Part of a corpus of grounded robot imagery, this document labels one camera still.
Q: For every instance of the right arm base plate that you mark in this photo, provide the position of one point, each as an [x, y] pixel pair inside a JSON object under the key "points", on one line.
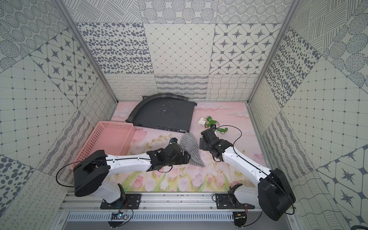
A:
{"points": [[226, 201]]}

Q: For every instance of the pink plastic basket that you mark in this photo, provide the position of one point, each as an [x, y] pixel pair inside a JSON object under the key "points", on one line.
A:
{"points": [[112, 137]]}

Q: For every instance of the green yellow toy piece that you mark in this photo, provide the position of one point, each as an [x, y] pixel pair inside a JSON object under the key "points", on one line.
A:
{"points": [[222, 130]]}

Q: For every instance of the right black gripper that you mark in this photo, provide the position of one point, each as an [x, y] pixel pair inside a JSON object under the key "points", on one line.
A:
{"points": [[202, 145]]}

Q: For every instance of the small circuit board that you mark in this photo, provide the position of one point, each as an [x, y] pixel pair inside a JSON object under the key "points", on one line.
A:
{"points": [[119, 216], [239, 218]]}

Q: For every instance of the aluminium frame rail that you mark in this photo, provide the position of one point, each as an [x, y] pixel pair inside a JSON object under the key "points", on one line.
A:
{"points": [[150, 201]]}

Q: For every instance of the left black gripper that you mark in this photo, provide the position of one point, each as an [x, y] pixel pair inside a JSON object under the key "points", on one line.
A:
{"points": [[184, 156]]}

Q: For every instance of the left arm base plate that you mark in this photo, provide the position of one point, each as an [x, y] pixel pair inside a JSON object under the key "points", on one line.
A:
{"points": [[131, 201]]}

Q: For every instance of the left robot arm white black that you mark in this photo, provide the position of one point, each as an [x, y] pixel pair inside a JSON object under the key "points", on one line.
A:
{"points": [[91, 175]]}

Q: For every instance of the right small circuit board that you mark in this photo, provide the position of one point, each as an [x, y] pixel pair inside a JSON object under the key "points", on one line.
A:
{"points": [[239, 218]]}

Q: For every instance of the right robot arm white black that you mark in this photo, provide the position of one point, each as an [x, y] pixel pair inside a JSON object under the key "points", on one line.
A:
{"points": [[274, 193]]}

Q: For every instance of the green white toy spray gun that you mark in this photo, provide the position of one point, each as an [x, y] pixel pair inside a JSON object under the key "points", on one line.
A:
{"points": [[207, 122]]}

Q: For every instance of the grey striped dishcloth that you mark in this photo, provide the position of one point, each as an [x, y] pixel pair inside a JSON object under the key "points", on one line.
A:
{"points": [[189, 144]]}

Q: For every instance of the left small circuit board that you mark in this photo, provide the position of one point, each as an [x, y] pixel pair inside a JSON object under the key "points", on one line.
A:
{"points": [[119, 216]]}

